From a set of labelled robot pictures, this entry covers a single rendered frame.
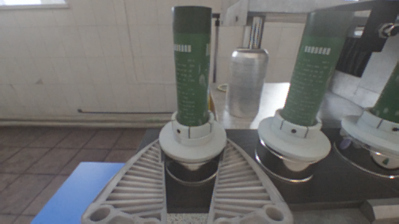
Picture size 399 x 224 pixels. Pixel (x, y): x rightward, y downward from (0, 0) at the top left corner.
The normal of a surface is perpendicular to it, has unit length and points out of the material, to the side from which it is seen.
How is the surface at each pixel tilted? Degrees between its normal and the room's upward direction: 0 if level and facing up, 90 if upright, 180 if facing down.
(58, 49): 90
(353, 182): 0
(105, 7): 90
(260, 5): 90
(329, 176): 0
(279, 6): 90
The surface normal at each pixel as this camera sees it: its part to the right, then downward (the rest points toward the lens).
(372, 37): 0.01, 0.43
